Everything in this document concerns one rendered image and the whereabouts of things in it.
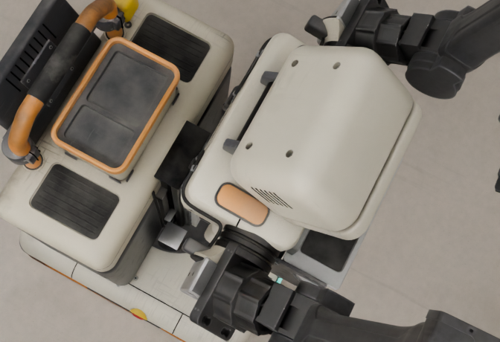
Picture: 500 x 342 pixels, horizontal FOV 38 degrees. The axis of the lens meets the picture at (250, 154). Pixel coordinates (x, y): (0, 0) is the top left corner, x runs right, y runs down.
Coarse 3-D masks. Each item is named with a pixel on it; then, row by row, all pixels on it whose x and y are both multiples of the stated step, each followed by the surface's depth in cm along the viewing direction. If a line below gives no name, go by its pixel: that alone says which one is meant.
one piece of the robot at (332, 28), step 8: (312, 16) 107; (328, 16) 106; (312, 24) 107; (320, 24) 107; (328, 24) 106; (336, 24) 105; (312, 32) 108; (320, 32) 107; (328, 32) 106; (336, 32) 105; (328, 40) 107; (336, 40) 105
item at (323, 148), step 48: (336, 48) 89; (288, 96) 89; (336, 96) 84; (384, 96) 87; (240, 144) 90; (288, 144) 84; (336, 144) 83; (384, 144) 88; (288, 192) 83; (336, 192) 84; (384, 192) 90
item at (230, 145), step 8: (264, 72) 98; (272, 72) 97; (264, 80) 98; (272, 80) 97; (264, 96) 96; (256, 104) 97; (256, 112) 95; (248, 120) 95; (240, 136) 95; (224, 144) 95; (232, 144) 94; (232, 152) 96
